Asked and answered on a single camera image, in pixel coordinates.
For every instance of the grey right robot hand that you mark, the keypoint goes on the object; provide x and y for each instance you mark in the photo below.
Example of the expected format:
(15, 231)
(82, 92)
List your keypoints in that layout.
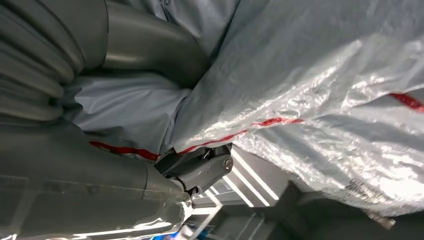
(82, 185)

